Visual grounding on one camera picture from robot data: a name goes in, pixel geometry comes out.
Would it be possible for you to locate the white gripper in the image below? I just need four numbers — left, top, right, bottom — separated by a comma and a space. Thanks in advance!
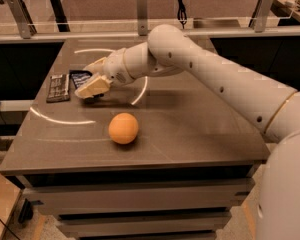
75, 48, 134, 99

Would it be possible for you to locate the blue rxbar blueberry wrapper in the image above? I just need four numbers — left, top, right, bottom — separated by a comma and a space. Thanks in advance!
69, 70, 104, 99

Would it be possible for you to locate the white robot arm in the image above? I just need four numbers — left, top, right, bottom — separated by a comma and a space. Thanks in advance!
76, 25, 300, 240

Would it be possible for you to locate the black rxbar chocolate wrapper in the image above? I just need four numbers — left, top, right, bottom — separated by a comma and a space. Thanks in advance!
46, 74, 70, 103

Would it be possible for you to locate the orange fruit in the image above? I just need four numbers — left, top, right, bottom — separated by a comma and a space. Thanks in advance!
108, 113, 139, 144

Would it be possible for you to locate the clear acrylic barrier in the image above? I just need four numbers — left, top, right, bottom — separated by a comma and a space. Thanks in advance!
0, 15, 298, 36

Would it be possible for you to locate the grey drawer cabinet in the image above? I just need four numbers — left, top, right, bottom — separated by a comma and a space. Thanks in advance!
0, 157, 273, 240

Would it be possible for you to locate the middle metal bracket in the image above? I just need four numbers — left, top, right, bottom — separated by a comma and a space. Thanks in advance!
136, 0, 148, 36

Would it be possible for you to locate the metal bracket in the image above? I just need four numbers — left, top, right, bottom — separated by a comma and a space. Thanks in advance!
6, 0, 33, 39
136, 0, 148, 36
252, 0, 274, 33

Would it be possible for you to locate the left metal bracket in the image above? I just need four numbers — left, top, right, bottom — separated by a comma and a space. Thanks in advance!
6, 0, 33, 39

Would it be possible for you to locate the black hanging cable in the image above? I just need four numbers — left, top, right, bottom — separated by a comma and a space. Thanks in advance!
174, 0, 188, 30

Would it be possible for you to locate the right metal bracket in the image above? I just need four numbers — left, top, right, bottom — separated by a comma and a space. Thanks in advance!
252, 0, 274, 33

